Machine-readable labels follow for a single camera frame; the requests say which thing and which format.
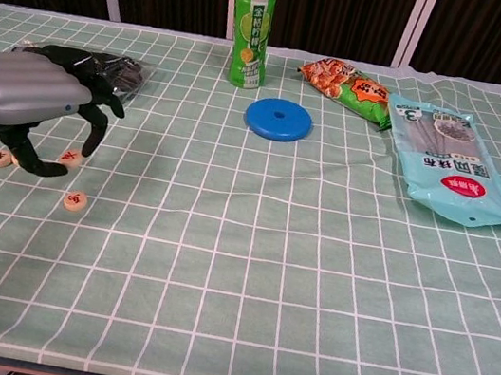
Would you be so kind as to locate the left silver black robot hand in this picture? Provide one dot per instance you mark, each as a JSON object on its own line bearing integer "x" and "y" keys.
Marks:
{"x": 22, "y": 87}

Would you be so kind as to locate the green grid-pattern table cover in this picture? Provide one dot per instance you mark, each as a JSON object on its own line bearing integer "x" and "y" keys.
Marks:
{"x": 237, "y": 267}

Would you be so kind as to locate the black gloves in clear bag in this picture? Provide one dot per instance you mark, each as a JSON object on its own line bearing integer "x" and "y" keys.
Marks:
{"x": 129, "y": 76}

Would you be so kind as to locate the green tea bottle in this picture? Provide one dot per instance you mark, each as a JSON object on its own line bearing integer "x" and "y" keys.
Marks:
{"x": 253, "y": 29}

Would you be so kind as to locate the blue plastic disc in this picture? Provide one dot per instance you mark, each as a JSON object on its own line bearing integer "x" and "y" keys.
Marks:
{"x": 264, "y": 121}

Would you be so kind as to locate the orange green snack bag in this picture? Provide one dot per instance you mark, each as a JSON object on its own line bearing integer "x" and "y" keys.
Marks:
{"x": 344, "y": 85}

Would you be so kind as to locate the light blue dishcloth package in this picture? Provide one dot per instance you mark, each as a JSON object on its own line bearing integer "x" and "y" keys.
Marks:
{"x": 448, "y": 182}

